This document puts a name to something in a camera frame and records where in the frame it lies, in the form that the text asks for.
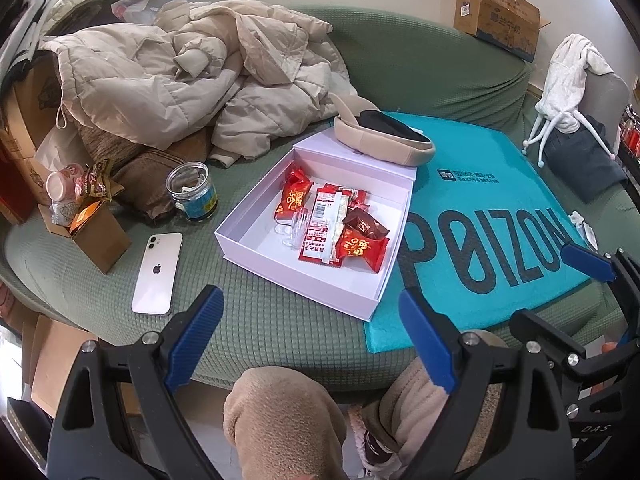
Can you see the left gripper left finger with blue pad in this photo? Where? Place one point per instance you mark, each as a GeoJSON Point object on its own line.
{"type": "Point", "coordinates": [166, 360]}

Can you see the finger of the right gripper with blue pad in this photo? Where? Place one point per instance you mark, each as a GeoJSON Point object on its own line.
{"type": "Point", "coordinates": [526, 326]}
{"type": "Point", "coordinates": [588, 262]}

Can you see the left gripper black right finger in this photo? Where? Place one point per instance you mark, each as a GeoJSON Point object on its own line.
{"type": "Point", "coordinates": [441, 347]}

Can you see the red gold candy packet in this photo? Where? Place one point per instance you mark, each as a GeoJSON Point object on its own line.
{"type": "Point", "coordinates": [352, 243]}
{"type": "Point", "coordinates": [296, 188]}

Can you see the dark red Kisses packet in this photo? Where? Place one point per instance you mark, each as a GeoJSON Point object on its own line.
{"type": "Point", "coordinates": [361, 221]}

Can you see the white gift box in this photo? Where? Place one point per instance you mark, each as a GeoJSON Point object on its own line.
{"type": "Point", "coordinates": [247, 239]}

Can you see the long red white snack packet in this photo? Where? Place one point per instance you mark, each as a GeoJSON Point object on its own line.
{"type": "Point", "coordinates": [331, 204]}

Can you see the white tissue and plastic pack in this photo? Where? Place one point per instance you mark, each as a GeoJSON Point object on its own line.
{"type": "Point", "coordinates": [584, 230]}

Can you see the white smartphone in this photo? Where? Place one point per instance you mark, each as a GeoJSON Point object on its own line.
{"type": "Point", "coordinates": [156, 277]}

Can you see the teal POIZON bubble mailer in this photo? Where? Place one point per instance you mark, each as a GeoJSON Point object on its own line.
{"type": "Point", "coordinates": [483, 236]}

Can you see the dark blue folded garment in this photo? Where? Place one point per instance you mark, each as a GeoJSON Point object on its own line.
{"type": "Point", "coordinates": [578, 160]}

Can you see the small brown cardboard box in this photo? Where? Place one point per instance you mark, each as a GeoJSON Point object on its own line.
{"type": "Point", "coordinates": [101, 238]}

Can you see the clear plastic jar blue label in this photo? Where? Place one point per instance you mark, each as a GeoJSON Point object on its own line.
{"type": "Point", "coordinates": [192, 190]}

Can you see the grey chair back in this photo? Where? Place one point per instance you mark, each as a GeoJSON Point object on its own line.
{"type": "Point", "coordinates": [605, 99]}

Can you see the beige puffer jacket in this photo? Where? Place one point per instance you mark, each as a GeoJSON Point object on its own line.
{"type": "Point", "coordinates": [251, 71]}

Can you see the cardboard box on sofa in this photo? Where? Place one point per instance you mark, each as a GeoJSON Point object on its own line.
{"type": "Point", "coordinates": [511, 25]}

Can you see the large cardboard box left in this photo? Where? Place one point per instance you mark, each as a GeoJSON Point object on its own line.
{"type": "Point", "coordinates": [28, 111]}

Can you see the brown corduroy garment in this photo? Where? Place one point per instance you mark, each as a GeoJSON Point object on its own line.
{"type": "Point", "coordinates": [142, 171]}

